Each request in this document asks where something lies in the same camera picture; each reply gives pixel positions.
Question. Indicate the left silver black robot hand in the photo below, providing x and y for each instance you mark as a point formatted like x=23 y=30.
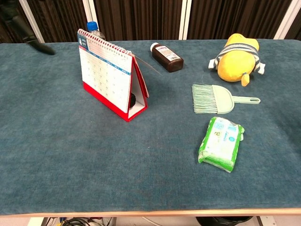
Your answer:
x=35 y=42

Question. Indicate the red spiral desk calendar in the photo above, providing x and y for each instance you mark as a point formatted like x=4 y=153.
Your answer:
x=105 y=77

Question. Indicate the blue cap dark drink bottle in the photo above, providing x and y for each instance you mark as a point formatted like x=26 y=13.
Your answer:
x=92 y=27

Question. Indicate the brown medicine bottle white cap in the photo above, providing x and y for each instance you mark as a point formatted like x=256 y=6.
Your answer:
x=168 y=58

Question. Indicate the teal blue table mat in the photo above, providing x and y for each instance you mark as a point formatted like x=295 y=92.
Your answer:
x=117 y=164

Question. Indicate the mint green small brush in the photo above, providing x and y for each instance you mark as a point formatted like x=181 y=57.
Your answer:
x=222 y=99

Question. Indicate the yellow plush toy striped shirt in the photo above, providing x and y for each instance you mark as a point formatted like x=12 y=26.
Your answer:
x=235 y=61

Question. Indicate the green wet wipes pack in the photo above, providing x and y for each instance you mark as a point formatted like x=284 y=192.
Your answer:
x=221 y=143

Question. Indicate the black round bin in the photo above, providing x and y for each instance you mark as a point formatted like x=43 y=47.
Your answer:
x=223 y=221

